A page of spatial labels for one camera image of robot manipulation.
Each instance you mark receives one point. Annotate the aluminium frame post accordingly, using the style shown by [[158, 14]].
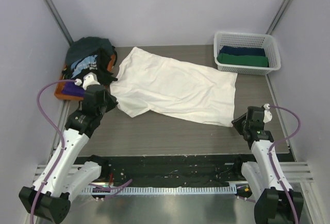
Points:
[[58, 19], [283, 8]]

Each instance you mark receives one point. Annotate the left aluminium frame post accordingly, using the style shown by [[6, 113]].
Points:
[[58, 19]]

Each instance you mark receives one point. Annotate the black printed t shirt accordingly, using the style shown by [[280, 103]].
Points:
[[96, 63]]

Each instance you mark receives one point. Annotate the orange wooden tray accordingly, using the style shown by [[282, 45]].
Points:
[[58, 90]]

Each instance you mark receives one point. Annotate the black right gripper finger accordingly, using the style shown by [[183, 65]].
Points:
[[238, 122], [241, 129]]

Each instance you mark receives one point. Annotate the white slotted cable duct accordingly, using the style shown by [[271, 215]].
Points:
[[130, 191]]

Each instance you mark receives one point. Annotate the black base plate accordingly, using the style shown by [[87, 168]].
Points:
[[175, 171]]

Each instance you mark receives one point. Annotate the white plastic basket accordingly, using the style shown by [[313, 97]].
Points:
[[250, 40]]

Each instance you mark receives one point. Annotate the rolled green t shirt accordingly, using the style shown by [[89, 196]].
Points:
[[246, 60]]

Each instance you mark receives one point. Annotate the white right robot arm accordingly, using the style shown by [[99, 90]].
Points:
[[275, 199]]

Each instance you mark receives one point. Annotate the white t shirt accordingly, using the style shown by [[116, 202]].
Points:
[[149, 82]]

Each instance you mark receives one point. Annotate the right aluminium frame post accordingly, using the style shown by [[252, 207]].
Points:
[[283, 8]]

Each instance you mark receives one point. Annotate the rolled navy t shirt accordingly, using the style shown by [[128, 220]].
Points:
[[242, 51]]

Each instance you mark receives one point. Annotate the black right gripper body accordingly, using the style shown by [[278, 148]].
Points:
[[240, 123]]

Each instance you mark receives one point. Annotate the dark teal t shirt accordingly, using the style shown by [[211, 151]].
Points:
[[86, 46]]

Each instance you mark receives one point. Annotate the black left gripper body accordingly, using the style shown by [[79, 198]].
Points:
[[102, 107]]

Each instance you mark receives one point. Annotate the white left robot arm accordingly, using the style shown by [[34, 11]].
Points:
[[51, 195]]

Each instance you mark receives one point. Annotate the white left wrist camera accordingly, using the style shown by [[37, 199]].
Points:
[[88, 80]]

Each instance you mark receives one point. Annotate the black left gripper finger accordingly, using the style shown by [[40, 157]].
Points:
[[108, 97], [111, 105]]

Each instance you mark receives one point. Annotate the purple t shirt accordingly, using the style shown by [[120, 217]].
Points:
[[73, 90]]

